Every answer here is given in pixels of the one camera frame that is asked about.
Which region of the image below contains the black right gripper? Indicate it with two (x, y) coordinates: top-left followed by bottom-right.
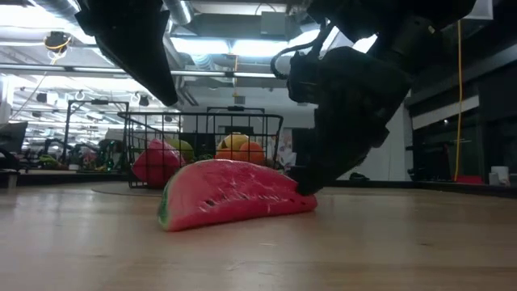
(288, 45), (414, 197)

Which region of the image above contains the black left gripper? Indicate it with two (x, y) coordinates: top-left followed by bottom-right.
(74, 0), (179, 108)

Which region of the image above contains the small orange tangerine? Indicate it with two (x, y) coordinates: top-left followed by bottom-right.
(213, 147), (243, 161)
(238, 141), (267, 163)

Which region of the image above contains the yellow pear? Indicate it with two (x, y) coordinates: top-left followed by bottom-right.
(217, 133), (250, 151)

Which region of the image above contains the green apple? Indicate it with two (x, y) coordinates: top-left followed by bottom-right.
(166, 138), (196, 163)

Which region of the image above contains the watermelon slice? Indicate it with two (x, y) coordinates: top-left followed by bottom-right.
(157, 158), (319, 233)

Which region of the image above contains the pink bell pepper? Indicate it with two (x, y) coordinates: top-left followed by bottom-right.
(131, 139), (187, 188)

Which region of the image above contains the long ceiling light bar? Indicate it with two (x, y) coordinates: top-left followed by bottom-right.
(0, 63), (288, 80)

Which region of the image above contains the dark computer monitor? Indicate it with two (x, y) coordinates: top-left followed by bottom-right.
(0, 120), (28, 155)

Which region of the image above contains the silver ventilation duct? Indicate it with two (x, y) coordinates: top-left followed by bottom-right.
(163, 0), (194, 25)

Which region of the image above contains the black ceiling cable reel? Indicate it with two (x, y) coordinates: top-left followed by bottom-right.
(43, 31), (73, 52)

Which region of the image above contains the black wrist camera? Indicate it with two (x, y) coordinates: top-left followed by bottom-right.
(286, 51), (325, 104)

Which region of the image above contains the black metal frame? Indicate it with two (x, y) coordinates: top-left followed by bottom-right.
(62, 99), (130, 162)

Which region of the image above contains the black wire basket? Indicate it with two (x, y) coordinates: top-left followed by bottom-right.
(117, 105), (284, 191)

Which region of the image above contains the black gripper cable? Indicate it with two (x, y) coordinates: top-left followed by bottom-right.
(269, 22), (337, 80)

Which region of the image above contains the yellow hanging cable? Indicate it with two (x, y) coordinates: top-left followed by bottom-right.
(453, 19), (464, 182)

